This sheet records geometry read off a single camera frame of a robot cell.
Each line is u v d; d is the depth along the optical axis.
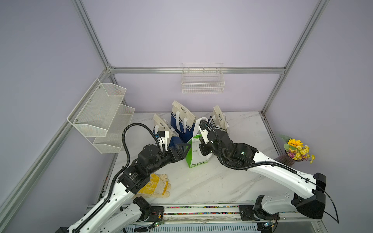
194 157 0.75
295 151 0.71
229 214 0.75
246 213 0.73
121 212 0.57
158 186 0.81
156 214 0.72
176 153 0.57
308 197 0.41
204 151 0.60
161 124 0.82
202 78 1.07
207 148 0.59
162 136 0.60
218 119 0.84
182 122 0.92
